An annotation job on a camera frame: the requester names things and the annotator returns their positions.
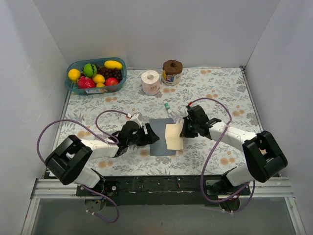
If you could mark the yellow lemon centre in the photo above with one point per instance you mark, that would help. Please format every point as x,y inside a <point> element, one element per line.
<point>98,79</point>

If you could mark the green white glue stick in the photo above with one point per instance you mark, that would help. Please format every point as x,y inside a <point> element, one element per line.
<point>167,107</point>

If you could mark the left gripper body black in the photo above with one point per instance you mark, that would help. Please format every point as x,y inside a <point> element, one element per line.
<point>144,134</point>

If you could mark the grey envelope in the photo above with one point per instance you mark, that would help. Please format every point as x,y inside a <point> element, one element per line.
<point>159,148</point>

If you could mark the cream letter paper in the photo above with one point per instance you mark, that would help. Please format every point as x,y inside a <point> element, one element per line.
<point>172,136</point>

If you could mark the aluminium frame rail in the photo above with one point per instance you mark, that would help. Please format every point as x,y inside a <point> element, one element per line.
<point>277,187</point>

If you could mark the white toilet paper roll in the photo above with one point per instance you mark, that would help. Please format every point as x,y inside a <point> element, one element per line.
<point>150,82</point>

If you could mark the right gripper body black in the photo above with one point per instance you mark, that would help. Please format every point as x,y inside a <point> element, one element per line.
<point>189,127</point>

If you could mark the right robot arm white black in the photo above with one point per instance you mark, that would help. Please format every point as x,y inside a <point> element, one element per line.
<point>264,158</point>

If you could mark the brown toilet paper roll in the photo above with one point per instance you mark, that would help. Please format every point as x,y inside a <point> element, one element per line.
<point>172,72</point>

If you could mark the red apple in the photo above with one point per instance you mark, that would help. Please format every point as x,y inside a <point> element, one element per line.
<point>111,81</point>

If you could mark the yellow lemon left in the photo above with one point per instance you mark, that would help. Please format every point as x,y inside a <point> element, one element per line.
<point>74,75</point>

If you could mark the floral table mat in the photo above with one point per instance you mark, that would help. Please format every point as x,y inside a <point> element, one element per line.
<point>221,92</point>

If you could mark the dark purple grapes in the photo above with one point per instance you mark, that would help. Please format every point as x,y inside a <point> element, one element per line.
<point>107,73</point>

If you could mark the pink dragon fruit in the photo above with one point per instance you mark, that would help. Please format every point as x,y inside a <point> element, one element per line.
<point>85,83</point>

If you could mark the yellow lemon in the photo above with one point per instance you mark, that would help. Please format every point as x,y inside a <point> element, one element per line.
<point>98,79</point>
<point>74,75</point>

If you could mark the yellow mango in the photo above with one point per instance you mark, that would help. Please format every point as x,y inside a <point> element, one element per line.
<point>112,64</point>

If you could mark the teal plastic fruit basket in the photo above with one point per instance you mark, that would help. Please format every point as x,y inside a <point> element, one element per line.
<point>71,86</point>

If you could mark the green watermelon ball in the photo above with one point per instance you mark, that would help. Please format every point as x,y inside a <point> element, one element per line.
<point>90,70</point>

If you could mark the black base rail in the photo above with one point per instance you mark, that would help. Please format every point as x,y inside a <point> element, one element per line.
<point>153,190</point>

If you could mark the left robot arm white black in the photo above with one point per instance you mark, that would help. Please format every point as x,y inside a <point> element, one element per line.
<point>68,161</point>

